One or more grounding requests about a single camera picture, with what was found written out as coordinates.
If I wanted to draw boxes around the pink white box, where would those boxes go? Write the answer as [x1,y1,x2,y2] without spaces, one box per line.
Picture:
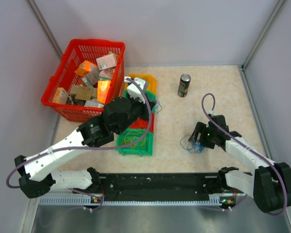
[96,53,117,70]

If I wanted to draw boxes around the bright orange box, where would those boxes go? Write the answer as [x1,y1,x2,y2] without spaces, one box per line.
[97,80,111,104]

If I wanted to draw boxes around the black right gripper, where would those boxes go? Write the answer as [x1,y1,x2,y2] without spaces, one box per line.
[188,122,217,149]

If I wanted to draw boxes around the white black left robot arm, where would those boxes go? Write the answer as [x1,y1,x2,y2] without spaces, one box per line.
[15,97,156,199]

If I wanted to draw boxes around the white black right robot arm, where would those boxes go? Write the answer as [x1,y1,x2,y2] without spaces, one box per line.
[188,115,291,213]

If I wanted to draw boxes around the red plastic bin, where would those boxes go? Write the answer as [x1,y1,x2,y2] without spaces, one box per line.
[129,113,155,133]

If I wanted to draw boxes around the red plastic basket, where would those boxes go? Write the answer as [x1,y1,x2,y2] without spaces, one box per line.
[41,39,125,122]

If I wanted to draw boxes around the green plastic bin upper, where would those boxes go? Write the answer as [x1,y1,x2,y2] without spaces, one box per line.
[124,90,157,113]

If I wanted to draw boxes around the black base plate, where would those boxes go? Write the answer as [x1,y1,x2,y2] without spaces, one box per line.
[96,173,234,201]

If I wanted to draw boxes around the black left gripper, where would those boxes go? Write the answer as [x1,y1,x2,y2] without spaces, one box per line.
[116,94,156,135]

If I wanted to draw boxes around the green plastic bin lower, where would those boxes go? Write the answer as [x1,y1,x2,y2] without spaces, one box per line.
[116,129,154,157]

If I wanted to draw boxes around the yellow plastic bin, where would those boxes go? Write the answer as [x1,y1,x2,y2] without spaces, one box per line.
[127,73,157,95]

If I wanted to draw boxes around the green plastic bin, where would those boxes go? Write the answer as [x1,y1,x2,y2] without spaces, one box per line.
[124,90,157,113]
[116,129,154,157]

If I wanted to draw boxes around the yellow wires in bin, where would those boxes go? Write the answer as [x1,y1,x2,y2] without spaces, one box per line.
[121,130,151,149]

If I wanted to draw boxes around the dark drink can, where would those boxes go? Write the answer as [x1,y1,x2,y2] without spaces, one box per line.
[178,74,191,98]

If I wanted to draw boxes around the yellow box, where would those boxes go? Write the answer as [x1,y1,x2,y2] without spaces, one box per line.
[52,87,69,104]

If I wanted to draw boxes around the blue wire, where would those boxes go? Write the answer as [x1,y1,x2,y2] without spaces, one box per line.
[179,135,206,155]
[154,98,162,115]

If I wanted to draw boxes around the grey slotted cable duct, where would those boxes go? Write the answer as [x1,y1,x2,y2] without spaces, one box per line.
[38,195,236,206]

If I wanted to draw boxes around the brown cardboard box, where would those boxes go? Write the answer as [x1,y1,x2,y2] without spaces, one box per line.
[69,85,97,100]

